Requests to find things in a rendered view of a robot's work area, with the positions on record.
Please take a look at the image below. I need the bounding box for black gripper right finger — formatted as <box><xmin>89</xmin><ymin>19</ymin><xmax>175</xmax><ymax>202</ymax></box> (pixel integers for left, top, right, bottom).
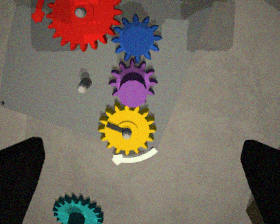
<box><xmin>240</xmin><ymin>139</ymin><xmax>280</xmax><ymax>224</ymax></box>

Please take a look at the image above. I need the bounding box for blue gear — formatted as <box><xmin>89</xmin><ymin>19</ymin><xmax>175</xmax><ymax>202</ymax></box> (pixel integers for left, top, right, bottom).
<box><xmin>111</xmin><ymin>13</ymin><xmax>162</xmax><ymax>63</ymax></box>

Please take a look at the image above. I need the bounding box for purple gear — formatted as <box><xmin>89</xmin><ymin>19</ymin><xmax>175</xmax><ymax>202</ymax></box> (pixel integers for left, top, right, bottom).
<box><xmin>109</xmin><ymin>57</ymin><xmax>159</xmax><ymax>107</ymax></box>

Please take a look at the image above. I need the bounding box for red gear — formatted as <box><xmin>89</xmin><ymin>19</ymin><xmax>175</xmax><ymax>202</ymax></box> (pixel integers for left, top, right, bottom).
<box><xmin>46</xmin><ymin>0</ymin><xmax>124</xmax><ymax>52</ymax></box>

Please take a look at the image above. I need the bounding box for teal gear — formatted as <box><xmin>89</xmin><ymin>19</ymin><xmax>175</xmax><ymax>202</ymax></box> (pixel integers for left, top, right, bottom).
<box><xmin>52</xmin><ymin>194</ymin><xmax>104</xmax><ymax>224</ymax></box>

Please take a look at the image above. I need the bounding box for red curved arrow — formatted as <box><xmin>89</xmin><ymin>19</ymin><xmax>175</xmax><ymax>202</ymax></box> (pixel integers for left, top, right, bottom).
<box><xmin>30</xmin><ymin>0</ymin><xmax>45</xmax><ymax>23</ymax></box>

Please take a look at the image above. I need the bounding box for white curved arrow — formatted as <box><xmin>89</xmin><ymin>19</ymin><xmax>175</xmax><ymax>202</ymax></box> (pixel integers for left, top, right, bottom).
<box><xmin>111</xmin><ymin>148</ymin><xmax>156</xmax><ymax>166</ymax></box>

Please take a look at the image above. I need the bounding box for yellow gear with black stripe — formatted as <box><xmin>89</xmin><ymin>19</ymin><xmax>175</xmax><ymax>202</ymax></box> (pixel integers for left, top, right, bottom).
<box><xmin>97</xmin><ymin>101</ymin><xmax>157</xmax><ymax>154</ymax></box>

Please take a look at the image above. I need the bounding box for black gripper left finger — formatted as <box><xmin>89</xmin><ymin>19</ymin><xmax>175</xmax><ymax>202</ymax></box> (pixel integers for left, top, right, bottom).
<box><xmin>0</xmin><ymin>137</ymin><xmax>45</xmax><ymax>224</ymax></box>

